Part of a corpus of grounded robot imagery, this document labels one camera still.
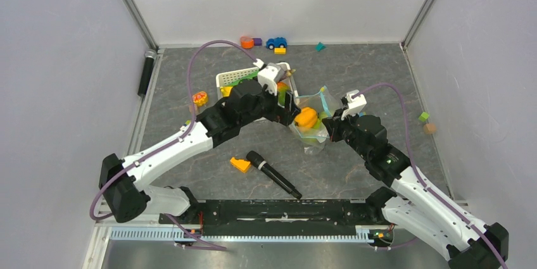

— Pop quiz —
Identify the teal triangular block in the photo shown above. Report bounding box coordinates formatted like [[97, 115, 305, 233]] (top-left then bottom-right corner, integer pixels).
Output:
[[315, 42, 326, 52]]

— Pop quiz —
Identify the orange red round toy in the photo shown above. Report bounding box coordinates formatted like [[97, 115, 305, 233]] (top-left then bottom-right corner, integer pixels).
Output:
[[192, 91, 209, 107]]

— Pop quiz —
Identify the yellow lego brick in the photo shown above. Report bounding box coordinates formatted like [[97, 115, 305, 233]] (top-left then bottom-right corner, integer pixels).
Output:
[[274, 47, 287, 55]]

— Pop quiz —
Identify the yellow toy banana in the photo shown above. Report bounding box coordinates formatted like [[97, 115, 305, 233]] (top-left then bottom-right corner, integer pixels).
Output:
[[220, 86, 233, 97]]

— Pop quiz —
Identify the red green toy mango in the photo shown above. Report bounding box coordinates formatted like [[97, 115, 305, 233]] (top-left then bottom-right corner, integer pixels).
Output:
[[277, 82, 290, 106]]

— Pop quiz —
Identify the orange toy bell pepper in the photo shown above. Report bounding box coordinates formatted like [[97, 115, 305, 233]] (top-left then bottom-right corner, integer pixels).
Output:
[[294, 107, 319, 128]]

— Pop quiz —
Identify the clear zip top bag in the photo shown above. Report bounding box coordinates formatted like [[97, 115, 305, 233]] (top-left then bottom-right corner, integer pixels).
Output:
[[289, 86, 339, 154]]

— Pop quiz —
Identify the orange wedge block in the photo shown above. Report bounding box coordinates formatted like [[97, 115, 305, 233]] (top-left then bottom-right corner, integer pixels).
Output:
[[230, 157, 251, 173]]

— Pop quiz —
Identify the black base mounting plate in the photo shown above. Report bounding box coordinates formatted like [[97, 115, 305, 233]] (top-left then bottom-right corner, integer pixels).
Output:
[[176, 199, 390, 237]]

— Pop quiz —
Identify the green toy pear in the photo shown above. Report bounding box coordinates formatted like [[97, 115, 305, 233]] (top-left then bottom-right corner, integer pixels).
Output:
[[311, 111, 329, 130]]

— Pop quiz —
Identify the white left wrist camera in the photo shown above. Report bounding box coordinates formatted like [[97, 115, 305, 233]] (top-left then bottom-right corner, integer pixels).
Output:
[[257, 62, 288, 96]]

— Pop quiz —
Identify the orange tape roll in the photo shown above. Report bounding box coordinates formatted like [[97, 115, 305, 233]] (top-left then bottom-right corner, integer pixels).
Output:
[[239, 36, 255, 49]]

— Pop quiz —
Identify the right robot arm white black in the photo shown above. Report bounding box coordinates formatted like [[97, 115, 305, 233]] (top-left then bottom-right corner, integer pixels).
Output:
[[322, 115, 509, 268]]

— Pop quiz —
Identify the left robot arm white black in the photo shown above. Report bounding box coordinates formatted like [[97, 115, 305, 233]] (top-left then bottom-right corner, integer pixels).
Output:
[[90, 80, 300, 223]]

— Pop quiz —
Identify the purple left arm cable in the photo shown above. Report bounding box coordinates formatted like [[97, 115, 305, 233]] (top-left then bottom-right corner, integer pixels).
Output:
[[89, 40, 266, 252]]

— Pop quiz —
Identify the blue toy car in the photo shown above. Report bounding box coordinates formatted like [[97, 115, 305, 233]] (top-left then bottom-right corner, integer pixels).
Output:
[[265, 37, 287, 50]]

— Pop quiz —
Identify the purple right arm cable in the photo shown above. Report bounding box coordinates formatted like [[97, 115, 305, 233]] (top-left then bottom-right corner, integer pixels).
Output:
[[357, 82, 509, 269]]

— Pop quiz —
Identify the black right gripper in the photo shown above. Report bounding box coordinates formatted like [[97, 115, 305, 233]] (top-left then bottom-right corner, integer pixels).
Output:
[[322, 106, 370, 161]]

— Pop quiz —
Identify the black microphone on table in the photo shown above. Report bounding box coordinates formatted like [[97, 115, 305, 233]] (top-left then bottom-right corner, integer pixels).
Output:
[[246, 151, 302, 200]]

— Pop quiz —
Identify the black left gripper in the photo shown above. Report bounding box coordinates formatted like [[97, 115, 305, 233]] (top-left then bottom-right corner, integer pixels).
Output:
[[239, 81, 300, 127]]

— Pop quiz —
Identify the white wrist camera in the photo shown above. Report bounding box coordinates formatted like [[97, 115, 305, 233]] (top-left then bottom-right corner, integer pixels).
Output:
[[341, 90, 367, 120], [257, 62, 288, 96]]

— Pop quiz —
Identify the black microphone on rail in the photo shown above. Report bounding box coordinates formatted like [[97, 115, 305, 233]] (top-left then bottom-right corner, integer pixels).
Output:
[[137, 49, 157, 97]]

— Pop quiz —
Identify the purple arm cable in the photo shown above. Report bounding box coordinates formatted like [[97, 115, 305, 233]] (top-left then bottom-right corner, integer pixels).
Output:
[[357, 82, 509, 269], [89, 40, 266, 252]]

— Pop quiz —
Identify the lime green cube block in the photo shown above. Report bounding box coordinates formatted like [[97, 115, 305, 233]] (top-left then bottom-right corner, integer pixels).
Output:
[[419, 111, 430, 123]]

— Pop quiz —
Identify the purple small block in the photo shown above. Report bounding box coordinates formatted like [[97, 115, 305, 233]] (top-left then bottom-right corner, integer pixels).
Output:
[[253, 37, 263, 46]]

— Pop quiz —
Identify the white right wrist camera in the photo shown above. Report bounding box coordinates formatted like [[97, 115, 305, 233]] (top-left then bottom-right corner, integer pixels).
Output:
[[341, 90, 367, 120]]

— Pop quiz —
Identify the small brown wooden block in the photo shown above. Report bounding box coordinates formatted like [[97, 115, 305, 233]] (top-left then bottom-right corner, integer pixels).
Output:
[[189, 104, 198, 115]]

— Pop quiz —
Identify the white plastic basket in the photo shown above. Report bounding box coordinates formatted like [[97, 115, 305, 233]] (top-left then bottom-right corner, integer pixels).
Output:
[[215, 63, 300, 106]]

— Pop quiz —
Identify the green toy cucumber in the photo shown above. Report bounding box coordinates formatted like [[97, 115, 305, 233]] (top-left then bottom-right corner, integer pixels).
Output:
[[229, 70, 259, 86]]

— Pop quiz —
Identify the tan wooden cube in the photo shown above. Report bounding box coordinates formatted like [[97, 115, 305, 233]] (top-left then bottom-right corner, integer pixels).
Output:
[[423, 123, 437, 135]]

